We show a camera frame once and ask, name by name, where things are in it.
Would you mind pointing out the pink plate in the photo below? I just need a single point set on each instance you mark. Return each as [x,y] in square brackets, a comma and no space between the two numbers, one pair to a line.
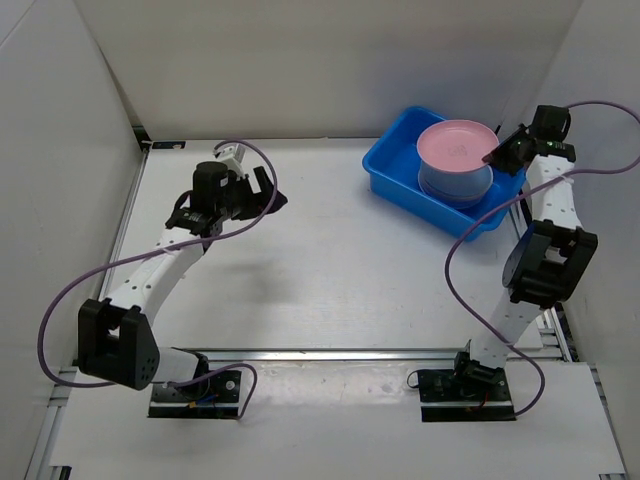
[456,146]

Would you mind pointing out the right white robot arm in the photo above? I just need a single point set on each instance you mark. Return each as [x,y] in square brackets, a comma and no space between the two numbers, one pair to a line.
[551,256]

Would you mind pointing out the blue plastic bin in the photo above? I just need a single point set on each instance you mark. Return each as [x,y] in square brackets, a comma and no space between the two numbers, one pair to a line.
[393,165]

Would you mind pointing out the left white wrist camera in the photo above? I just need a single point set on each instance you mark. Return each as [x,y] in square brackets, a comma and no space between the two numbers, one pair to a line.
[232,156]

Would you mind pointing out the blue plate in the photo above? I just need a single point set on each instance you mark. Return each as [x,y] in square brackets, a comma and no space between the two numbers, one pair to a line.
[459,186]

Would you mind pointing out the purple plate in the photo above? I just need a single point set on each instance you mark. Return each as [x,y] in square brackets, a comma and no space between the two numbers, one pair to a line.
[452,201]

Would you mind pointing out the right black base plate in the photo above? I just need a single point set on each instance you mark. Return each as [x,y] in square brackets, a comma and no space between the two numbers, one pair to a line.
[447,397]

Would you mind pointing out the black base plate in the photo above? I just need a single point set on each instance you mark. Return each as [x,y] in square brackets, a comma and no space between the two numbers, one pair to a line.
[207,392]
[447,397]

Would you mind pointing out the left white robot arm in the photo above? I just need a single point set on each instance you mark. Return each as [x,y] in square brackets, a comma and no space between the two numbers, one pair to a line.
[116,342]

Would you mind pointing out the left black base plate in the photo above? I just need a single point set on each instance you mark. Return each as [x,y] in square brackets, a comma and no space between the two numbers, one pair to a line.
[207,392]

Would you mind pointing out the small black label sticker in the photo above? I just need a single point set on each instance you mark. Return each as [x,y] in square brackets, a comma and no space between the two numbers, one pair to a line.
[168,145]

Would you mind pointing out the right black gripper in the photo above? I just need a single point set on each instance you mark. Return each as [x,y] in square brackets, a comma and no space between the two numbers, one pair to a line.
[498,155]

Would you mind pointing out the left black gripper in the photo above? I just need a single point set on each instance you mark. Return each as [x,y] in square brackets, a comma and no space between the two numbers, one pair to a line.
[254,200]

